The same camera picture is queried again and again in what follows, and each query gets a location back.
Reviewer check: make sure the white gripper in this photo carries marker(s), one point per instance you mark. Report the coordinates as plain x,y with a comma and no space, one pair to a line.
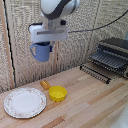
48,33

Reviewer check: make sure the cobalt blue cup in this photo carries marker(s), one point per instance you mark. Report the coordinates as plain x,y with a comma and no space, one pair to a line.
42,52

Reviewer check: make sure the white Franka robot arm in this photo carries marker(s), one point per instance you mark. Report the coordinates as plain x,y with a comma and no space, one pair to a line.
58,8

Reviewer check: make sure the small orange-brown block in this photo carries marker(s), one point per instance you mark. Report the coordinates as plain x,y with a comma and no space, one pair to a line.
44,84

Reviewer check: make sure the yellow bowl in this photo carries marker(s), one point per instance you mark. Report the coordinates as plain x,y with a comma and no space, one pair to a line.
57,93

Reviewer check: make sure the white floral rim plate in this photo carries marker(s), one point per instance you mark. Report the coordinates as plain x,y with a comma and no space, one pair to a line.
24,102

